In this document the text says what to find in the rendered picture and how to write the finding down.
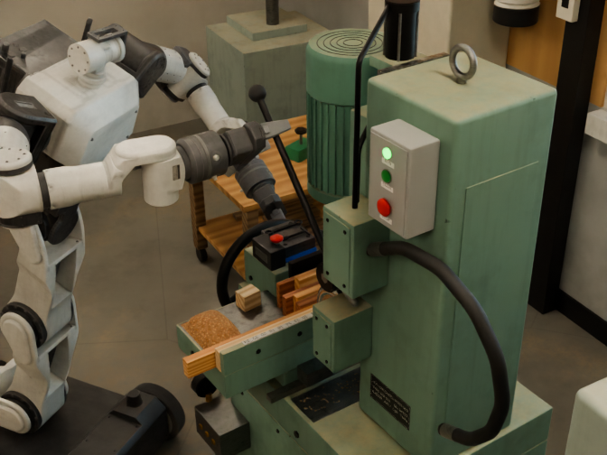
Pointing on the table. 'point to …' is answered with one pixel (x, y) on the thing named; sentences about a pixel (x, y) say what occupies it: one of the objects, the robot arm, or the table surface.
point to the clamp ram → (304, 263)
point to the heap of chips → (210, 328)
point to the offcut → (247, 298)
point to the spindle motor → (333, 106)
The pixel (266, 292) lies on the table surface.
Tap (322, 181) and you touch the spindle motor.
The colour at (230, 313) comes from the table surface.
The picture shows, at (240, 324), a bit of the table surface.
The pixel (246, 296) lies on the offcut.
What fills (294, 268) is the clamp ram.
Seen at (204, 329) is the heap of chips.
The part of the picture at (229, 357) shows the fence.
